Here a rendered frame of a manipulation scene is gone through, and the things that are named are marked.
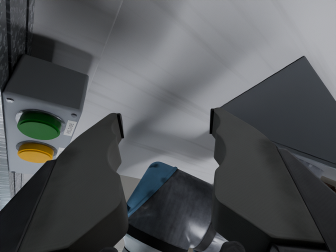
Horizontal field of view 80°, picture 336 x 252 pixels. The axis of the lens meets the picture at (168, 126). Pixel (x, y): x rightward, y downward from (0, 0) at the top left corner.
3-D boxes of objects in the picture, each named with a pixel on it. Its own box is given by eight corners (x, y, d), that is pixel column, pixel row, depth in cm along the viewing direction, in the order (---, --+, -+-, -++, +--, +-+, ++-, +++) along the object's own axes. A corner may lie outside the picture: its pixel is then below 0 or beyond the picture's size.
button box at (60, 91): (90, 74, 25) (82, 114, 21) (63, 147, 39) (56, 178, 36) (22, 50, 21) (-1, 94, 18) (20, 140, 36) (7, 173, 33)
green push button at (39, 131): (66, 111, 22) (62, 126, 21) (60, 129, 25) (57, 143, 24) (22, 100, 20) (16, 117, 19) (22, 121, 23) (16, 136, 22)
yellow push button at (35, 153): (57, 140, 27) (54, 153, 26) (53, 152, 30) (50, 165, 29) (21, 133, 25) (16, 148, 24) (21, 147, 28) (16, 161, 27)
